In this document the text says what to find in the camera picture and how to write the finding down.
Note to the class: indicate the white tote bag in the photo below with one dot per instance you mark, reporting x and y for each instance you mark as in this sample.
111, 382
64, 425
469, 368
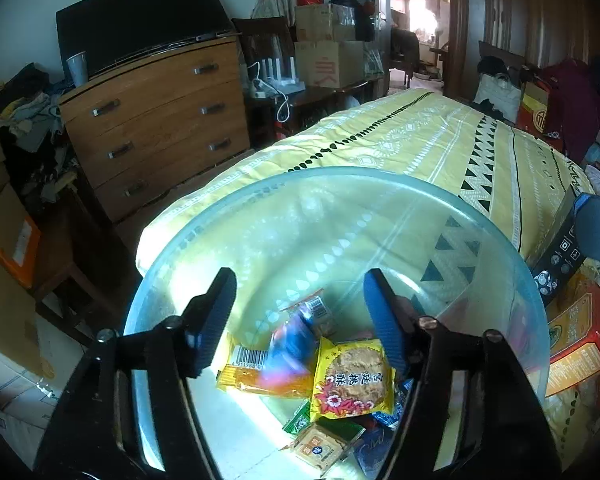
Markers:
497, 97

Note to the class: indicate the white power strip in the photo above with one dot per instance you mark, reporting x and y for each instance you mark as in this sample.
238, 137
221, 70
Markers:
265, 87

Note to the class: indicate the heap of mixed clothes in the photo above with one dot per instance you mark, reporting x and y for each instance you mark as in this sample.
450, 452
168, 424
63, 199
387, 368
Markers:
25, 120

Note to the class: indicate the dark side table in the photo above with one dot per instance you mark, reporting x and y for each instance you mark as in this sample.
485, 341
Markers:
320, 100

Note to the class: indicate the white router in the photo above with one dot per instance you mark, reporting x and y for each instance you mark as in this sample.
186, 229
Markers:
277, 70

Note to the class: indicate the green snack packet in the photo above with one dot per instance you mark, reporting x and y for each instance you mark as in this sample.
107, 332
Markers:
325, 422

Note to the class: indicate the stacked cardboard boxes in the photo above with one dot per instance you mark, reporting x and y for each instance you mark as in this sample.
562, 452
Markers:
325, 65

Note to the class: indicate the black bag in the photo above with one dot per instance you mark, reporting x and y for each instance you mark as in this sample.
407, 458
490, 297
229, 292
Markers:
492, 65

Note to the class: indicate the white printed cardboard box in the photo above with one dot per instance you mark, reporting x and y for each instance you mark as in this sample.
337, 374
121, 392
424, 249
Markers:
10, 400

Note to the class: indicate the maroon garment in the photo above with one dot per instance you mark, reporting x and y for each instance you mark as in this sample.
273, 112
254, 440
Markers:
575, 105

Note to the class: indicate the blue white patterned snack packet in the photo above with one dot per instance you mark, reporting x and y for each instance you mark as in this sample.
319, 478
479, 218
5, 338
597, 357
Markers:
392, 407

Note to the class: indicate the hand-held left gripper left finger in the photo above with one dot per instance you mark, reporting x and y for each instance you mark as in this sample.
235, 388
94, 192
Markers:
215, 320

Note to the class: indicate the dark upholstered chair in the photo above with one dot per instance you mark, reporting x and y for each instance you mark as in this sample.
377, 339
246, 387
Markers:
405, 50

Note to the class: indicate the yellow patterned bedspread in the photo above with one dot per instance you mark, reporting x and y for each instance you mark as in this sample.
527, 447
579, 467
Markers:
430, 125

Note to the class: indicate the plain cardboard box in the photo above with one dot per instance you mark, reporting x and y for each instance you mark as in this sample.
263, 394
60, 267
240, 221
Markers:
320, 22

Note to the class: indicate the dark blue barcode snack packet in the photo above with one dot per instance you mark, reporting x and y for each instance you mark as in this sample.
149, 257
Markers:
292, 345

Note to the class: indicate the red gold gift box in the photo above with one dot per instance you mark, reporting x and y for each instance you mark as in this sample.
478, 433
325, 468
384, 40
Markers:
535, 110

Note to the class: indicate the small red canister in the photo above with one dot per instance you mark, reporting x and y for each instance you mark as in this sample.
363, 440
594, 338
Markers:
281, 127

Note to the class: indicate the black printed box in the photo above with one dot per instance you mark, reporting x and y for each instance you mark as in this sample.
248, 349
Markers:
560, 255

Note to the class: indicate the red orange printed box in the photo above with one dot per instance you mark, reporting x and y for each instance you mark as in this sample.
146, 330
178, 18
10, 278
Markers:
580, 345

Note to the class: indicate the wooden wardrobe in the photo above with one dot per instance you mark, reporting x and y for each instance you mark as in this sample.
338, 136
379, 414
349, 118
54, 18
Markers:
530, 10

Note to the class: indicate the dark wooden chair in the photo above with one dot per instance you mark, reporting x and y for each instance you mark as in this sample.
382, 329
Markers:
265, 45

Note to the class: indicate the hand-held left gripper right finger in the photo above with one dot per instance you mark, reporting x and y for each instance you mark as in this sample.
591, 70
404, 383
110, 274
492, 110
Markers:
382, 320

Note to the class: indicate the stack of brown cardboard boxes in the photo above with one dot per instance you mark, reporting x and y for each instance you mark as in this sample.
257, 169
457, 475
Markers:
0, 300

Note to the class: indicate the black television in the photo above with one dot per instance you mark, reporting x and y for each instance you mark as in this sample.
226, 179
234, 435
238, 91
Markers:
140, 20

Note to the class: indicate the yellow peach cake packet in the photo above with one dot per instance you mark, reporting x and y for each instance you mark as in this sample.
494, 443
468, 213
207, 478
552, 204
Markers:
352, 380

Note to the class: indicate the large glass bowl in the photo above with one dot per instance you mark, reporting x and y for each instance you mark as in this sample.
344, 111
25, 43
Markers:
330, 220

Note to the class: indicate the clear orange cracker packet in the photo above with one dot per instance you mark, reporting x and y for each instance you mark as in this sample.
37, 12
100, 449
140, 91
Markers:
322, 445

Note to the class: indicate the wooden stool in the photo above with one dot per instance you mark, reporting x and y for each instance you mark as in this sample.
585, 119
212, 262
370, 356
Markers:
80, 260

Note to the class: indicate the wooden dresser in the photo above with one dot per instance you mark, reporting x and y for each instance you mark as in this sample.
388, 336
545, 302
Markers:
155, 125

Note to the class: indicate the grey plastic cup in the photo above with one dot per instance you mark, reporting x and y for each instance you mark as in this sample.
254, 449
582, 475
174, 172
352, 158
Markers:
77, 70

